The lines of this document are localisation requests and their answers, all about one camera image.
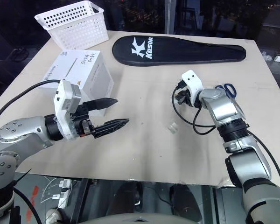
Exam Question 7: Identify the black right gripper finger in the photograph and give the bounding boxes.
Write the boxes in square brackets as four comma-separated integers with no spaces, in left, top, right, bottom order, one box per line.
[175,89,189,105]

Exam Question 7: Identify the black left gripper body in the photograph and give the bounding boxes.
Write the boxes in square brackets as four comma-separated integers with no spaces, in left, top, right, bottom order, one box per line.
[70,102,96,139]

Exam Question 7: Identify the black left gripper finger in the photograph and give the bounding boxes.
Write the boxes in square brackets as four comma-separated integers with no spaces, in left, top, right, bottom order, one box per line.
[83,98,119,112]
[91,118,130,140]

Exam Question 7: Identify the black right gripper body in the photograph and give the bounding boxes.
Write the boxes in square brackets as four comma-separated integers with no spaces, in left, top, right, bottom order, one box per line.
[176,80,197,108]

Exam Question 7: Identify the white box with slot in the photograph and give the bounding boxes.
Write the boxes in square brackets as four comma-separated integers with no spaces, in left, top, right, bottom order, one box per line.
[38,49,115,118]

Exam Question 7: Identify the small clear plastic piece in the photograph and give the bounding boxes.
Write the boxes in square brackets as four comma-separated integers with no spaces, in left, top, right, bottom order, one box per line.
[166,120,179,134]

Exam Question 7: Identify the black Kason racket cover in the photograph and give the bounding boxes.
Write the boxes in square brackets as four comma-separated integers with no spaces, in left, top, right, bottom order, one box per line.
[112,35,246,67]

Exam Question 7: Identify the dark rounded shape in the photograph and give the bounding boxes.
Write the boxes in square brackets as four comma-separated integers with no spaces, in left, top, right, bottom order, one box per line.
[114,181,143,213]
[169,183,202,213]

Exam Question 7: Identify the white power strip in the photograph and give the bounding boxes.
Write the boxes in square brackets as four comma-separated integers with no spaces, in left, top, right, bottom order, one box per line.
[57,179,72,209]

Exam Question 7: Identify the white perforated plastic basket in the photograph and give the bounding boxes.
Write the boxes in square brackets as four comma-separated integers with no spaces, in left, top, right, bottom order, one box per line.
[34,0,109,50]

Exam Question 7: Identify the grey robot torso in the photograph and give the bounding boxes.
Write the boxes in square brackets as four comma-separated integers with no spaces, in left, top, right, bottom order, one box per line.
[90,211,193,224]

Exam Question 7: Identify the white shoe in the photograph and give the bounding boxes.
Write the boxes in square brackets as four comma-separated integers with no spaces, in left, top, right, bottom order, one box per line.
[45,208,63,224]

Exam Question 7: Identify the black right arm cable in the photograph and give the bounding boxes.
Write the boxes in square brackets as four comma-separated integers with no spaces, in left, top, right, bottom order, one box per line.
[170,85,280,189]

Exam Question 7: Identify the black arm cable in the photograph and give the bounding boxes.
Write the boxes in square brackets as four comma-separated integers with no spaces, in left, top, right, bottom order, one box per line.
[0,79,63,130]
[170,85,280,189]

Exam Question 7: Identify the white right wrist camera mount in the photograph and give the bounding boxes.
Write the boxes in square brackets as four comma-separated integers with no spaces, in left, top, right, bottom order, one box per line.
[181,69,205,104]

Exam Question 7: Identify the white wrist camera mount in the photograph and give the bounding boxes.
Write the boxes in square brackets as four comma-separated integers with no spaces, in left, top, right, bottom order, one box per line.
[53,79,83,141]
[181,69,205,104]

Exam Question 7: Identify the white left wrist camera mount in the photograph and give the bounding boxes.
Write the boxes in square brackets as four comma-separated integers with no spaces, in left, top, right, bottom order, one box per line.
[53,79,83,141]

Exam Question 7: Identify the blue handled scissors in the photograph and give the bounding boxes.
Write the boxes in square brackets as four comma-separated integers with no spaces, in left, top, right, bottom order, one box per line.
[215,83,247,119]

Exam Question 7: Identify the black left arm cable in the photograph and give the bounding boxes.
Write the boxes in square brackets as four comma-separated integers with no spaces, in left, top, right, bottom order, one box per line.
[0,79,63,130]

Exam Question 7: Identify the grey vertical post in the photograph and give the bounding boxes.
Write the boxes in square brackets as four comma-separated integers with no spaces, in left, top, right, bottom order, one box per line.
[164,0,175,35]

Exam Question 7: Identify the black coiled cable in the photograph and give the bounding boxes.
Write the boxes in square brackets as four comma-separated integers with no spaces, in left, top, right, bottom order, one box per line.
[12,47,29,63]

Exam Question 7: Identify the black cable under shoulder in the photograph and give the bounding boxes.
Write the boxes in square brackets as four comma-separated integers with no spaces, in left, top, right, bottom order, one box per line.
[12,169,44,224]

